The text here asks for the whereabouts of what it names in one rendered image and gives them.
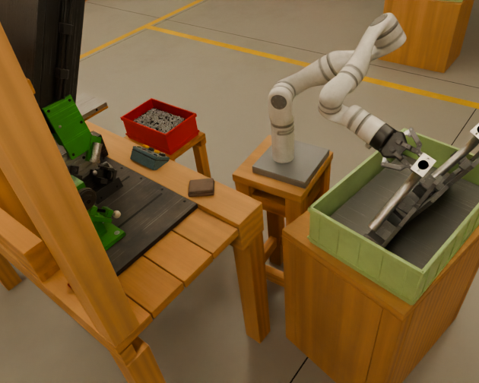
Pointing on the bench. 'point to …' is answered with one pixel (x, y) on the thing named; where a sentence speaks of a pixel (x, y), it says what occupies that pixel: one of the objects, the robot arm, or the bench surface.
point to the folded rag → (201, 187)
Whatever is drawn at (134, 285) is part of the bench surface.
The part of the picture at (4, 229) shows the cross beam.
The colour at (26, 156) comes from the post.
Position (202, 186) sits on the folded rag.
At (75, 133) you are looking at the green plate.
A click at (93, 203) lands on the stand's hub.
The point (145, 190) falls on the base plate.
